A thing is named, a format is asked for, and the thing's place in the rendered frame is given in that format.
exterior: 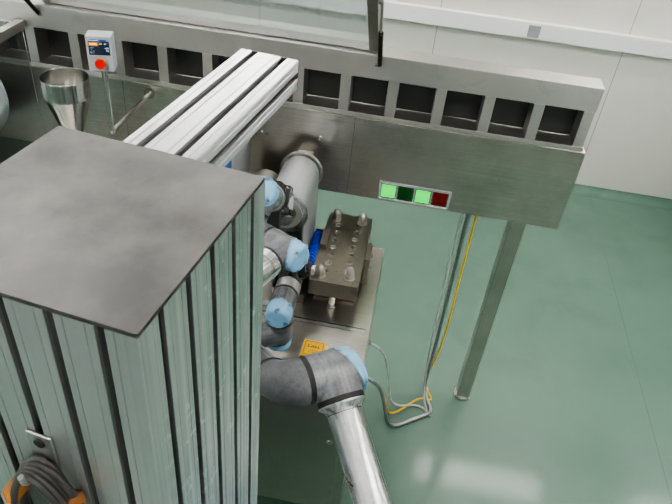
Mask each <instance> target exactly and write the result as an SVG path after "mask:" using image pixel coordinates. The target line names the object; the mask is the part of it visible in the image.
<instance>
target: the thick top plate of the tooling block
mask: <svg viewBox="0 0 672 504"><path fill-rule="evenodd" d="M333 213H334V212H330V215H329V218H328V222H327V225H326V228H327V229H331V234H330V237H329V240H328V244H327V247H326V249H324V248H319V250H318V253H317V256H316V259H315V263H314V265H315V266H316V268H317V265H318V264H323V265H324V267H325V274H326V276H325V277H324V278H322V279H318V278H316V277H315V276H314V275H310V278H309V288H308V293H311V294H316V295H322V296H327V297H333V298H339V299H344V300H350V301H355V302H356V299H357V294H358V290H359V285H360V281H361V276H362V271H363V265H364V259H365V254H366V250H367V245H368V243H369V239H370V234H371V229H372V222H373V219H370V218H367V225H366V226H359V225H358V224H357V222H358V220H359V217H358V216H352V215H346V214H342V215H341V218H342V220H341V221H340V222H335V221H333V220H332V217H333ZM348 267H352V268H353V269H354V273H355V274H354V277H355V280H354V281H352V282H347V281H345V280H344V275H345V271H346V269H347V268H348ZM316 268H315V271H316Z"/></svg>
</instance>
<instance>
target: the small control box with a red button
mask: <svg viewBox="0 0 672 504"><path fill-rule="evenodd" d="M85 43H86V50H87V56H88V63H89V69H90V71H112V72H114V71H115V70H116V67H117V65H118V64H117V56H116V48H115V40H114V32H113V31H98V30H88V31H87V33H86V35H85Z"/></svg>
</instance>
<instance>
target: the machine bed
mask: <svg viewBox="0 0 672 504"><path fill-rule="evenodd" d="M372 254H373V258H372V257H371V263H370V265H371V268H370V269H369V274H368V279H367V284H361V281H360V285H359V290H358V294H357V299H356V302H355V301H354V304H353V306H352V305H346V304H341V303H336V308H335V309H329V308H327V306H326V304H327V302H329V301H324V300H319V299H313V295H314V294H311V293H308V289H307V292H306V295H305V298H304V301H303V304H302V303H296V305H295V309H294V316H298V317H304V318H309V319H315V320H320V321H326V322H331V323H337V324H342V325H348V326H353V327H358V328H364V329H366V331H365V333H359V332H354V331H348V330H343V329H337V328H332V327H326V326H321V325H316V324H310V323H305V322H299V321H294V320H293V337H292V341H291V345H290V347H289V348H288V349H286V350H284V351H280V352H279V351H273V350H271V349H270V348H269V347H265V348H266V349H267V350H268V351H269V352H270V353H271V354H272V355H273V356H274V357H278V358H280V359H282V360H287V359H291V358H296V357H298V356H299V353H300V349H301V346H302V342H304V340H305V339H308V340H313V341H319V342H324V343H326V346H328V349H329V348H332V347H334V348H336V347H341V346H348V347H351V348H352V349H353V350H354V351H356V352H357V354H358V355H359V356H360V358H361V360H362V361H363V363H364V359H365V354H366V348H367V343H368V337H369V332H370V326H371V321H372V315H373V310H374V304H375V299H376V293H377V288H378V282H379V277H380V271H381V266H382V260H383V254H384V249H382V248H376V247H373V251H372Z"/></svg>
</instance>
